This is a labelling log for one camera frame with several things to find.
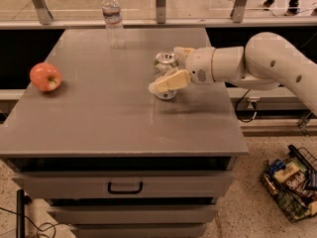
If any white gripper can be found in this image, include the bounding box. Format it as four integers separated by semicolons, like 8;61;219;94
149;47;215;94

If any white green 7up can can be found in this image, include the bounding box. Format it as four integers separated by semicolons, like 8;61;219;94
154;52;178;100

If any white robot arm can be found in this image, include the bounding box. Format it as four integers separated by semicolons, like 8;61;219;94
149;32;317;115

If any clear plastic water bottle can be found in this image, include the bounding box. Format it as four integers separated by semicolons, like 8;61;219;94
102;0;125;49

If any grey drawer cabinet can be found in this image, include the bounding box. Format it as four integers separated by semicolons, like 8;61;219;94
0;29;248;238

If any red apple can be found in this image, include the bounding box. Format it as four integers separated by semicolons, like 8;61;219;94
30;62;61;92

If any blue snack packet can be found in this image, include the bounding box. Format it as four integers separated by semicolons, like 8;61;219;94
266;159;286;177

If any snack bag brown white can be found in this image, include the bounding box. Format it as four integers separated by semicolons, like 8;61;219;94
273;163;309;197

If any green snack packet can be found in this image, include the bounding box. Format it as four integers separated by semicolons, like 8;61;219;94
275;190;310;222

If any black vertical pole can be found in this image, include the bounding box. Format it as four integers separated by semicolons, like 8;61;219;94
16;189;25;238

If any black cable on wall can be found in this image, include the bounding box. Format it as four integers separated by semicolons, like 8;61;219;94
233;88;259;124

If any black drawer handle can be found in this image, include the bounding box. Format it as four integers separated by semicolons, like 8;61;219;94
107;181;144;195

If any metal railing frame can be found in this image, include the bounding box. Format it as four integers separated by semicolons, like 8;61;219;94
0;0;317;29

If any black wire basket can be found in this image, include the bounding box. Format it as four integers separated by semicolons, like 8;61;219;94
260;145;317;222

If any black floor cable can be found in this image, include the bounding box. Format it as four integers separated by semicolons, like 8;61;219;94
0;206;67;238

